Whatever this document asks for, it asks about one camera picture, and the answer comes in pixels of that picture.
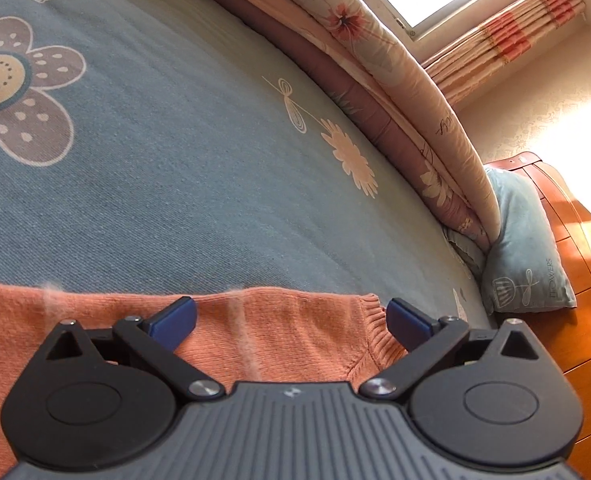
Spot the orange knit sweater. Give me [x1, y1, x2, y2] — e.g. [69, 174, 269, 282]
[0, 280, 409, 480]

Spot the wooden headboard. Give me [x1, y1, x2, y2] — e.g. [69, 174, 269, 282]
[484, 150, 591, 480]

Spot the pink striped curtain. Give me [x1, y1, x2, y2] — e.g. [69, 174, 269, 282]
[419, 0, 589, 109]

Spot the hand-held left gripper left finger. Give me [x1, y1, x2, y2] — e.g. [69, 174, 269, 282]
[45, 296, 226, 403]

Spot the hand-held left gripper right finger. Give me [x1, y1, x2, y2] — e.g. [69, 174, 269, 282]
[359, 297, 543, 403]

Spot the teal printed pillow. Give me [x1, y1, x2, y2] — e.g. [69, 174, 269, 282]
[479, 165, 579, 317]

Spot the folded pink floral quilt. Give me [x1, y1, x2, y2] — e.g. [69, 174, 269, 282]
[160, 0, 502, 252]

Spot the flat teal pillow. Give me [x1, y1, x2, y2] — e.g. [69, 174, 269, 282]
[442, 222, 489, 279]

